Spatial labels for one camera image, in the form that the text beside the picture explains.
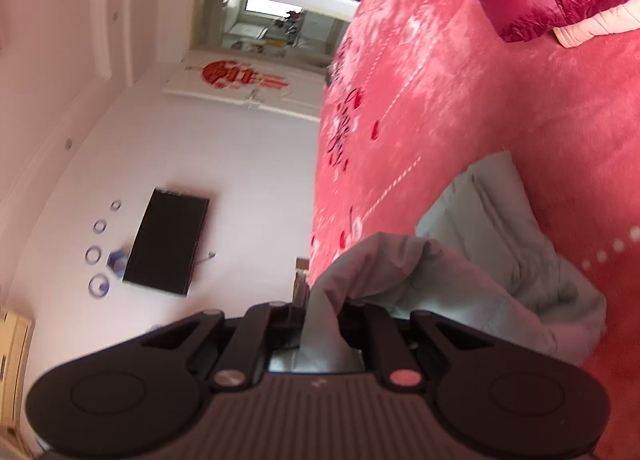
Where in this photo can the black wall television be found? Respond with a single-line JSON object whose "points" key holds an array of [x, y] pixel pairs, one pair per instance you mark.
{"points": [[167, 242]]}

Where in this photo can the white room door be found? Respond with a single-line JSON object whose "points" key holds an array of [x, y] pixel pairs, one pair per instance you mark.
{"points": [[280, 100]]}

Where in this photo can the cream air conditioner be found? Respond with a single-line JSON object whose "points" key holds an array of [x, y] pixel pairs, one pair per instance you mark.
{"points": [[12, 370]]}

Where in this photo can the pink plush heart-print blanket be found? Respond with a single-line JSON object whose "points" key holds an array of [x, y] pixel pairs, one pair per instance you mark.
{"points": [[490, 105]]}

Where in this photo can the light blue padded jacket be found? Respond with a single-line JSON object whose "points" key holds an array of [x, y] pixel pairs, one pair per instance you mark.
{"points": [[480, 250]]}

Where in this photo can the bright window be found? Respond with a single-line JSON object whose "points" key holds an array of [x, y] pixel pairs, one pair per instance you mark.
{"points": [[272, 5]]}

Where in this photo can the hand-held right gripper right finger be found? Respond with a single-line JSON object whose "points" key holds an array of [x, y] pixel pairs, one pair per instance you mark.
{"points": [[382, 335]]}

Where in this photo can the red paper door decoration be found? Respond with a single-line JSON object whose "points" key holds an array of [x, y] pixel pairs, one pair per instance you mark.
{"points": [[240, 74]]}

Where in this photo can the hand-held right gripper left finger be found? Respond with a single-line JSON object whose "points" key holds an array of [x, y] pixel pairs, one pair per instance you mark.
{"points": [[260, 335]]}

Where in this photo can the blue hexagon wall sticker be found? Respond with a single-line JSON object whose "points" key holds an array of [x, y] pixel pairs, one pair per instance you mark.
{"points": [[116, 260]]}

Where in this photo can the pale pink garment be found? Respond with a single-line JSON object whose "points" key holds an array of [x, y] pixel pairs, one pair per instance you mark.
{"points": [[600, 25]]}

